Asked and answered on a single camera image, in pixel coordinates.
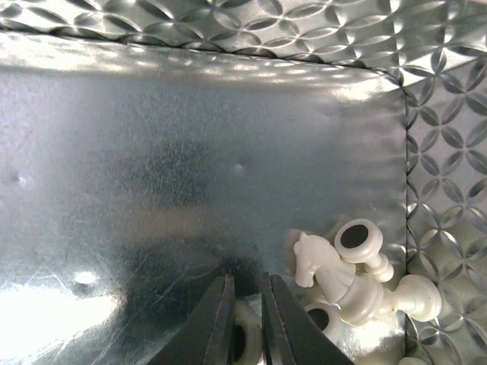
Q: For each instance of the white knight in tin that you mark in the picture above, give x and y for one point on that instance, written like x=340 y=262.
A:
x=358 y=296

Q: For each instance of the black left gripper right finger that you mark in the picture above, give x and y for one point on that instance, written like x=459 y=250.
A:
x=289 y=334

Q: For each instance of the pink tin with pieces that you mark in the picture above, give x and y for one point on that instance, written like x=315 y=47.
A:
x=148 y=147

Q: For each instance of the white pawn in tin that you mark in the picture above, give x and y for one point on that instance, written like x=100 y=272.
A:
x=360 y=242

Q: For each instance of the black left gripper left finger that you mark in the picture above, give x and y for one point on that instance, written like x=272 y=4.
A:
x=207 y=335

